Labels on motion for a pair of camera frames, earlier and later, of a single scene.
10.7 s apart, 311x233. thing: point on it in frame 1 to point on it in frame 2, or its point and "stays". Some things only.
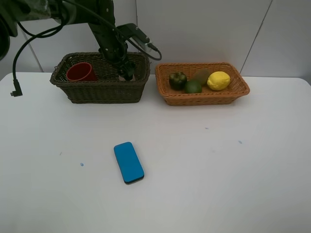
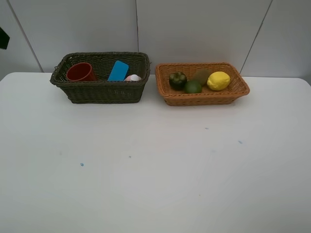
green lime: x=193 y=87 stays
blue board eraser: x=129 y=165 to x=118 y=72
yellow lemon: x=218 y=80 stays
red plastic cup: x=81 y=72 stays
